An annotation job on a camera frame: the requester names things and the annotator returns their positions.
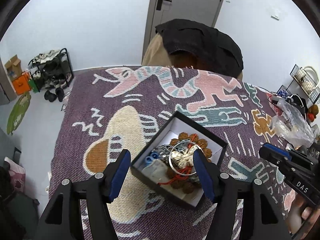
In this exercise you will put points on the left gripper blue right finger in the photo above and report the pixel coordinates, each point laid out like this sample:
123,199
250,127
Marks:
207,173

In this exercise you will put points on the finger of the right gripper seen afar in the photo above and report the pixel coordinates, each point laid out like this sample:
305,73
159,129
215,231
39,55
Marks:
273,154

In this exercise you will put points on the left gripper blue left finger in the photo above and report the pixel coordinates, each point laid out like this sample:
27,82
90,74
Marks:
116,173

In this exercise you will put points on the white gold butterfly brooch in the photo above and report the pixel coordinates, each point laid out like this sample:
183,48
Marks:
182,157

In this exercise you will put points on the silver bangle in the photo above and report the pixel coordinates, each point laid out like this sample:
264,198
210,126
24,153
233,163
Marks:
188,171

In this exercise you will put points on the black jewelry box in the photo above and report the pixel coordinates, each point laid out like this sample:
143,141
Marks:
166,163

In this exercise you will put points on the person's right hand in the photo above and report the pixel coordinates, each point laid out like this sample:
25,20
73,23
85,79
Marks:
301,211

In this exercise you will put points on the clear plastic bag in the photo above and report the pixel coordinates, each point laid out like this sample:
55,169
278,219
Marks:
291,126

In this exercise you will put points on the patterned purple woven blanket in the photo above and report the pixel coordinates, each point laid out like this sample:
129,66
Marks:
145,110

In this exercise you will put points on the black slippers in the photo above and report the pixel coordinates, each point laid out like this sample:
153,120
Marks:
51,97

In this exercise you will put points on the beige chair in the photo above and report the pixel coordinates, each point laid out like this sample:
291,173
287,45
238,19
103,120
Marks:
156,54

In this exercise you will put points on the green leaf-shaped mat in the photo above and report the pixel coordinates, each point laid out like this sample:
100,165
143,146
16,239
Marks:
18,112

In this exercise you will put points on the black shoe rack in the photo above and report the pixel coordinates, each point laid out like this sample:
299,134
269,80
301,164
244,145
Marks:
50,70

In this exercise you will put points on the black jacket on chair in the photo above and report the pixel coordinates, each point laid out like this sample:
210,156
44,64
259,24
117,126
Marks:
193,42

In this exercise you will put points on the orange box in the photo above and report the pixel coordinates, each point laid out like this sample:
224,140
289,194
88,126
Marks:
21,84

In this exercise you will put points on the cardboard box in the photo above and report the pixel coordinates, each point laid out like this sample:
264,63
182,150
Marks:
13,67

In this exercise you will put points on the grey door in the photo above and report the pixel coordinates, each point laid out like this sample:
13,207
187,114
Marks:
203,11

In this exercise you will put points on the black wire wall basket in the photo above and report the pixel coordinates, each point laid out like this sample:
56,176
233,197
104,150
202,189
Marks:
308,79

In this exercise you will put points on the black door handle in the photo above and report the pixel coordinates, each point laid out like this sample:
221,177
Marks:
159,4

